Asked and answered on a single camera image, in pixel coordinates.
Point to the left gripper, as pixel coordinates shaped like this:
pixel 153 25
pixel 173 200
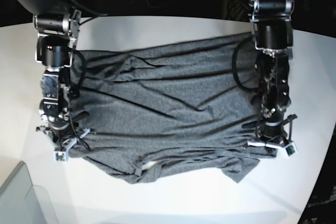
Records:
pixel 274 132

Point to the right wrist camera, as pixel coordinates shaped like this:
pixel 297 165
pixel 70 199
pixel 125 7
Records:
pixel 61 156

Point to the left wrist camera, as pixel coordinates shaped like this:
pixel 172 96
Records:
pixel 289 150

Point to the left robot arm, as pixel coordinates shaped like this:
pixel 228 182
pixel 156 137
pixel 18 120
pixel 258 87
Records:
pixel 272 36

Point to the grey t-shirt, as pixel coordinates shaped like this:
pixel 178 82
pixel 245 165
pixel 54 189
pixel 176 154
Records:
pixel 170 109

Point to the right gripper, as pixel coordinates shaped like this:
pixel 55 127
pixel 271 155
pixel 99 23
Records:
pixel 65 139

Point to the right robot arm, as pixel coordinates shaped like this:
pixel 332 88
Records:
pixel 58 25

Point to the translucent grey tray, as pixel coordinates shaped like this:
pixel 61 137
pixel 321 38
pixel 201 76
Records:
pixel 24 202

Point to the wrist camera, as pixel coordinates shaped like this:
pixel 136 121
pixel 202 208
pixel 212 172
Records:
pixel 61 156
pixel 289 150

